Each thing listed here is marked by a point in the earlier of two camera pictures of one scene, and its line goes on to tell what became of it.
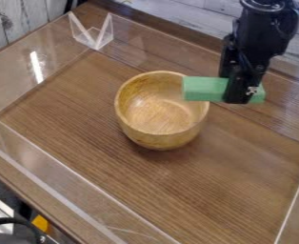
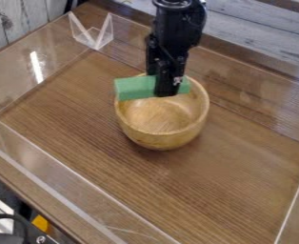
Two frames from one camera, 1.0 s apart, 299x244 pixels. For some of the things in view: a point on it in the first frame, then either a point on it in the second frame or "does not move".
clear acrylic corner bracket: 95,37 does not move
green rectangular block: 207,90 to 140,87
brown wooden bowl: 157,119 does not move
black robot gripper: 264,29 to 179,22
